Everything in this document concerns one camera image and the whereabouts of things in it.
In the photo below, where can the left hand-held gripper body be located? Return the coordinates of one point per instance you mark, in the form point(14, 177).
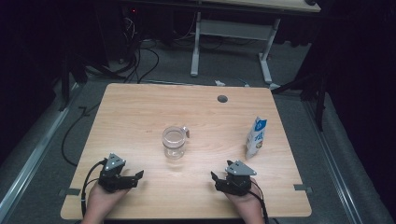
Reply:
point(113, 164)

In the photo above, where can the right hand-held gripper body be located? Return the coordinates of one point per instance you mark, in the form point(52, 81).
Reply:
point(238, 179)

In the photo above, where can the white and blue milk carton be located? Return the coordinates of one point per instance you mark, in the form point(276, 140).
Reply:
point(256, 138)

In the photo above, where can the clear glass jar with lid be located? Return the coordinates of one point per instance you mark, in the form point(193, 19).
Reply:
point(173, 141)

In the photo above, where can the person's right hand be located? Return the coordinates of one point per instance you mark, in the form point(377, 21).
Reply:
point(244, 202)

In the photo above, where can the person's left hand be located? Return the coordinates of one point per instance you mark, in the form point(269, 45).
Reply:
point(104, 199)

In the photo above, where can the grey tape strip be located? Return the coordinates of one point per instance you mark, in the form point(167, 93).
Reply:
point(70, 192)
point(302, 187)

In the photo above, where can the small white scrap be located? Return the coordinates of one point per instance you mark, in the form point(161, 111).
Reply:
point(219, 83)

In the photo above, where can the black metal stand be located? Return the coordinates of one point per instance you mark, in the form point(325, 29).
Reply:
point(66, 81)

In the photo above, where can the black tripod stand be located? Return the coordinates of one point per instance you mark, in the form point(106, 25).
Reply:
point(320, 93)

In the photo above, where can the light wooden desk top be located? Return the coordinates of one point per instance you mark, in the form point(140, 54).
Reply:
point(264, 4)

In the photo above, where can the metal floor rail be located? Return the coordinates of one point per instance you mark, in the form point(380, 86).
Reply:
point(336, 168)
point(34, 155)

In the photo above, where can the white metal desk frame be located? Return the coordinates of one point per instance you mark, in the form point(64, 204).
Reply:
point(232, 29)

